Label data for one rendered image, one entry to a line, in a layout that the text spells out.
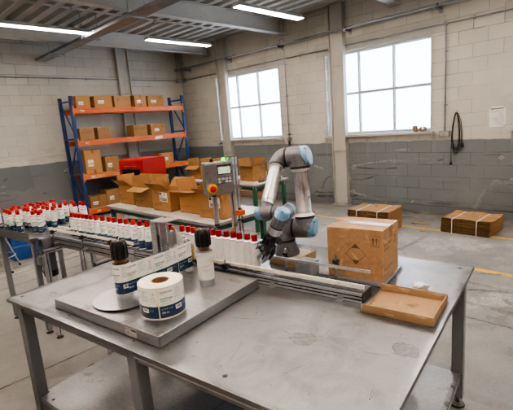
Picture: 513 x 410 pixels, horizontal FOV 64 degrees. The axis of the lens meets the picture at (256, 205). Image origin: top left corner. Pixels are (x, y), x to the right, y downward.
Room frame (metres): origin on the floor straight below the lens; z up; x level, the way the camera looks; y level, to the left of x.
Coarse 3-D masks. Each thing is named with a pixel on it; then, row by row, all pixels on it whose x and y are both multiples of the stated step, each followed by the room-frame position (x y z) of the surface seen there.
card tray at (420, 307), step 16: (384, 288) 1.86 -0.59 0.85; (400, 288) 1.82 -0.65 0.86; (368, 304) 1.72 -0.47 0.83; (384, 304) 1.71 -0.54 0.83; (400, 304) 1.70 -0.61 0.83; (416, 304) 1.69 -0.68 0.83; (432, 304) 1.68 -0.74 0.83; (400, 320) 1.57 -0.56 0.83; (416, 320) 1.53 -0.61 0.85; (432, 320) 1.49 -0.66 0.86
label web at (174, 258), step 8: (176, 232) 2.48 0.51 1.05; (176, 248) 2.11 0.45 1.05; (184, 248) 2.16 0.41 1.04; (168, 256) 2.05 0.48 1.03; (176, 256) 2.10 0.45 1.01; (184, 256) 2.15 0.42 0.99; (168, 264) 2.05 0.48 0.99; (176, 264) 2.09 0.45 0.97; (184, 264) 2.15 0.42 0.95; (192, 264) 2.20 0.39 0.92; (176, 272) 2.09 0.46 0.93
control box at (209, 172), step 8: (208, 168) 2.34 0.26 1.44; (216, 168) 2.36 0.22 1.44; (208, 176) 2.34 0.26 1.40; (216, 176) 2.36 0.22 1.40; (224, 176) 2.37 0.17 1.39; (232, 176) 2.39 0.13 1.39; (208, 184) 2.34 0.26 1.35; (216, 184) 2.36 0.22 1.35; (224, 184) 2.37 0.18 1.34; (232, 184) 2.39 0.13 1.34; (208, 192) 2.34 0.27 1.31; (216, 192) 2.35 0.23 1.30; (224, 192) 2.37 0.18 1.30; (232, 192) 2.39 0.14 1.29
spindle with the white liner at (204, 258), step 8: (200, 232) 1.97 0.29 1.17; (208, 232) 2.00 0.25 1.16; (200, 240) 1.97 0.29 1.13; (208, 240) 1.98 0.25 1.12; (200, 248) 1.98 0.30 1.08; (208, 248) 2.00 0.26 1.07; (200, 256) 1.97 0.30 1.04; (208, 256) 1.98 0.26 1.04; (200, 264) 1.97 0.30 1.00; (208, 264) 1.97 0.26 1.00; (200, 272) 1.97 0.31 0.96; (208, 272) 1.97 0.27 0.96; (200, 280) 1.97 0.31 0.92; (208, 280) 1.97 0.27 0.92
